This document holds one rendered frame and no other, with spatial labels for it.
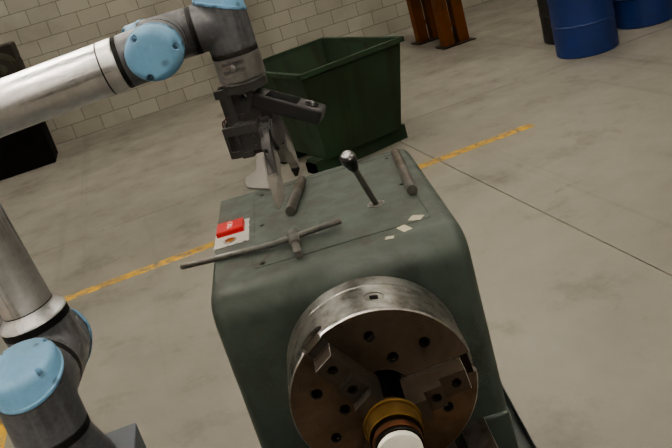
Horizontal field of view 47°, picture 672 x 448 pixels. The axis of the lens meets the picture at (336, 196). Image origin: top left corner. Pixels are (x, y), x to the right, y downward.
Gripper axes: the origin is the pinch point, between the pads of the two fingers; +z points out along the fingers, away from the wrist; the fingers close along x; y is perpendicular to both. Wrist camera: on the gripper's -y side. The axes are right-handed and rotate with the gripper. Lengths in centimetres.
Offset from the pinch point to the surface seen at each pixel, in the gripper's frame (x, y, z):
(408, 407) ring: 21.1, -13.6, 30.6
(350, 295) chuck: 6.4, -6.0, 17.8
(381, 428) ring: 25.8, -9.9, 30.2
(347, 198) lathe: -35.1, -0.4, 16.1
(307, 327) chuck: 9.3, 1.9, 20.7
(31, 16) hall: -843, 530, -29
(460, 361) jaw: 11.1, -21.6, 30.6
